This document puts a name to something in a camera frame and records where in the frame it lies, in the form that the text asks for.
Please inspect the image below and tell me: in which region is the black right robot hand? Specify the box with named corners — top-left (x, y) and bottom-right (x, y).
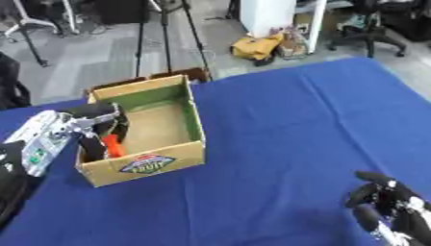
top-left (343, 170), bottom-right (431, 246)

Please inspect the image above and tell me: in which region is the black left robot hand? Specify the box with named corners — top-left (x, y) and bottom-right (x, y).
top-left (62, 101), bottom-right (132, 161)

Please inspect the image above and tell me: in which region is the orange toy object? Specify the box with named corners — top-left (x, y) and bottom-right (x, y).
top-left (99, 134), bottom-right (127, 159)

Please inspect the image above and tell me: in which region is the tan cardboard box green inside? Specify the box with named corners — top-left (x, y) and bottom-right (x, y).
top-left (74, 74), bottom-right (208, 188)

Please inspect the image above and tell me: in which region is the black bag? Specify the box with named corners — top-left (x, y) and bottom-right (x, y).
top-left (0, 52), bottom-right (33, 111)

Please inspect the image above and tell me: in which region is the black light stand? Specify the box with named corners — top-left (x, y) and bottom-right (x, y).
top-left (12, 18), bottom-right (51, 68)

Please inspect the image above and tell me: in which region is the black tripod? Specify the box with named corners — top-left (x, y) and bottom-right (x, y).
top-left (133, 0), bottom-right (216, 81)

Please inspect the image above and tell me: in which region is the white chair base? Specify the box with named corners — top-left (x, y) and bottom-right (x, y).
top-left (3, 0), bottom-right (81, 43)

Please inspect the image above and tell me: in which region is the yellow bag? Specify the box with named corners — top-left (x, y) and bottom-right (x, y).
top-left (229, 33), bottom-right (287, 67)

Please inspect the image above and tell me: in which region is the black office chair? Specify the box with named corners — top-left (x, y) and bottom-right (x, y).
top-left (326, 0), bottom-right (408, 60)

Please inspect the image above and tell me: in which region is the white cabinet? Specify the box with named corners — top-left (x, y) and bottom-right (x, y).
top-left (239, 0), bottom-right (329, 55)

